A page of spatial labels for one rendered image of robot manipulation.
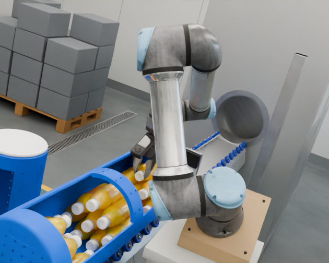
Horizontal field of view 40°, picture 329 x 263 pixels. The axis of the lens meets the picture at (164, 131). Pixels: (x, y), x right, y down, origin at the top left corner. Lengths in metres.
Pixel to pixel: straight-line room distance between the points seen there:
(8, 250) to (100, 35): 3.92
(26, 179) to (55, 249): 0.89
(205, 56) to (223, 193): 0.37
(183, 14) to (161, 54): 5.17
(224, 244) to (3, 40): 4.20
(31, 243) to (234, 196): 0.55
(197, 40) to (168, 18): 5.22
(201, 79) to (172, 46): 0.20
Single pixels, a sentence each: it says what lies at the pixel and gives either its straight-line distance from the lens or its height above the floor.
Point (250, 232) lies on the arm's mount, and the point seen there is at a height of 1.25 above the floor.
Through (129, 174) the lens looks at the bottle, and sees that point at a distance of 1.83.
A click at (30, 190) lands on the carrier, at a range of 2.15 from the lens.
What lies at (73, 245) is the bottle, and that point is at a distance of 1.39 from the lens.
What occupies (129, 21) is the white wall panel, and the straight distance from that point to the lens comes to 6.70.
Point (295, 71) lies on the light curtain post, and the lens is 2.30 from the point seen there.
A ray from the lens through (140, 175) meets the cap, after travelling 1.80.
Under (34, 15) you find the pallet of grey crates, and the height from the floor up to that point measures 1.11.
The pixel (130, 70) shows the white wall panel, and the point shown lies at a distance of 6.75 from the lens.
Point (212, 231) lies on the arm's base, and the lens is 1.40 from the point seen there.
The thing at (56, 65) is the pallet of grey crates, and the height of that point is 0.69.
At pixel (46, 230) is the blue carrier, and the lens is 1.25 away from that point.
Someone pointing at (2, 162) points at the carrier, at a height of 0.99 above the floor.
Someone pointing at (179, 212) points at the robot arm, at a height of 1.33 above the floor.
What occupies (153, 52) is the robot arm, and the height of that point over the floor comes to 1.71.
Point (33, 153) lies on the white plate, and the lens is 2.07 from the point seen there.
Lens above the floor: 1.94
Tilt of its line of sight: 20 degrees down
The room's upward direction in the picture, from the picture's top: 15 degrees clockwise
